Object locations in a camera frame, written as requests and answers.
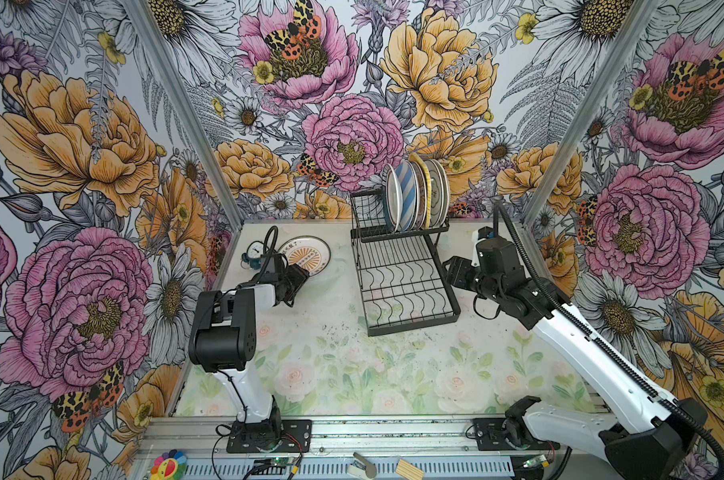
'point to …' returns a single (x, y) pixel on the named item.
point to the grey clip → (361, 467)
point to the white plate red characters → (423, 194)
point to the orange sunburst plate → (308, 251)
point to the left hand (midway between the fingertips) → (306, 283)
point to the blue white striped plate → (410, 194)
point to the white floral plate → (443, 194)
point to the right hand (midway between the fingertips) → (453, 276)
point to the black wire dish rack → (402, 278)
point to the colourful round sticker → (170, 465)
